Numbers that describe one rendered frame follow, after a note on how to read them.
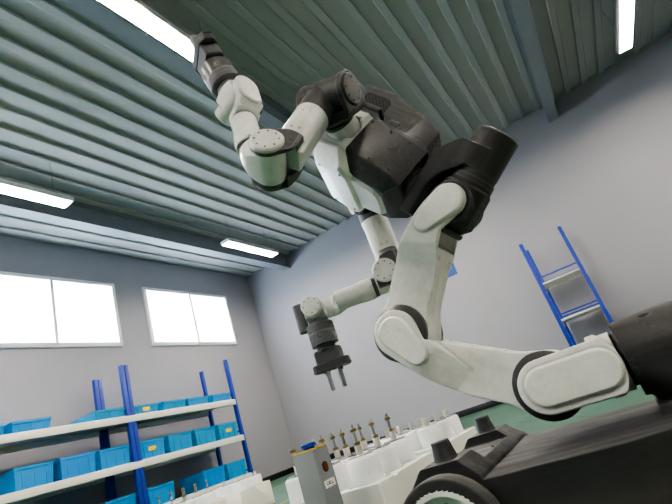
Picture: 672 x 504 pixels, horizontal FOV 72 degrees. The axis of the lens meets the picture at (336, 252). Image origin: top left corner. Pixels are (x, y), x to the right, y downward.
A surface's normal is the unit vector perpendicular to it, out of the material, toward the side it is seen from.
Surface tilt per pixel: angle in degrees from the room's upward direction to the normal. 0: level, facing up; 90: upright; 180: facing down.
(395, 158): 86
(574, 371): 90
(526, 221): 90
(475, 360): 90
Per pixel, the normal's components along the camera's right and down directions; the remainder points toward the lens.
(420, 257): -0.52, 0.27
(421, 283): -0.51, -0.16
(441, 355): -0.18, 0.08
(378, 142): -0.14, -0.39
